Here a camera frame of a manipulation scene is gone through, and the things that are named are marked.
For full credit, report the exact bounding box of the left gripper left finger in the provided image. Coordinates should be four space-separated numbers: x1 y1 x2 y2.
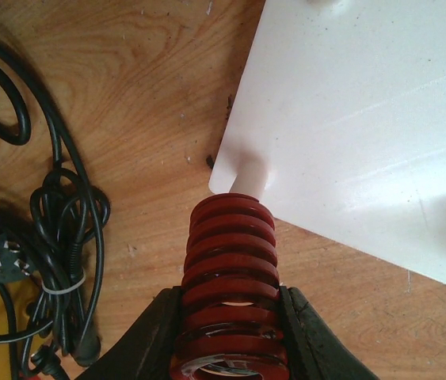
78 287 181 380

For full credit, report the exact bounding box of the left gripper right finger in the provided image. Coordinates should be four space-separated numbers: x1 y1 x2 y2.
280 286 377 380

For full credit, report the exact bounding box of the large red spring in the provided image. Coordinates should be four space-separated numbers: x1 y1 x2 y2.
170 193 290 379

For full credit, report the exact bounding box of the white peg board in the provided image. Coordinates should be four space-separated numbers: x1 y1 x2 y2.
209 1 446 284

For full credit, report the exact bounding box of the black power cable bundle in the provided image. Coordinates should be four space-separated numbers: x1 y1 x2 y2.
0 29 111 380

